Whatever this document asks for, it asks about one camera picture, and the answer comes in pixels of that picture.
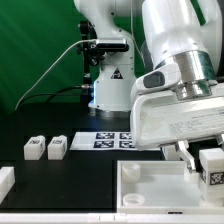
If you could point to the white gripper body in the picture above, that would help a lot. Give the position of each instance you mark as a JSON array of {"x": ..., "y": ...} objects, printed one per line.
[{"x": 160, "y": 119}]

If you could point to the white square tabletop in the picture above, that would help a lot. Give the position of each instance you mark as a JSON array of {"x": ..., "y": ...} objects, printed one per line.
[{"x": 160, "y": 187}]

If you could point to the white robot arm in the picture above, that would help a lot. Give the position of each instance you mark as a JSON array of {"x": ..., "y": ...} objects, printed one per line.
[{"x": 180, "y": 100}]

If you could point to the white sheet with tags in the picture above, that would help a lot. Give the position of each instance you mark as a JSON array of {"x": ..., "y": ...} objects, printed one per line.
[{"x": 96, "y": 141}]

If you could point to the silver camera on stand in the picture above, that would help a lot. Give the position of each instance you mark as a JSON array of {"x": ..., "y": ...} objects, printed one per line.
[{"x": 113, "y": 45}]

